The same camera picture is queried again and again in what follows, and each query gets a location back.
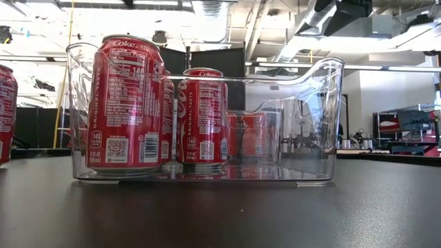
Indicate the clear plastic storage bin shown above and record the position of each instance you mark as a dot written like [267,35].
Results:
[274,137]
[293,168]

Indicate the long white light bar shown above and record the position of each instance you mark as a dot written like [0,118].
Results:
[396,68]

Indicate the black folding divider screen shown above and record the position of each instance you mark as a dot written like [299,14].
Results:
[220,62]

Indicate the metal shelf rack with equipment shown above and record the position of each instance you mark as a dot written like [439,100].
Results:
[413,120]

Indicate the black hanging ceiling device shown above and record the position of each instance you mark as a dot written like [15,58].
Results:
[159,37]

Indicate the black ceiling spotlight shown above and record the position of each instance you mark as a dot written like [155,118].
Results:
[5,34]

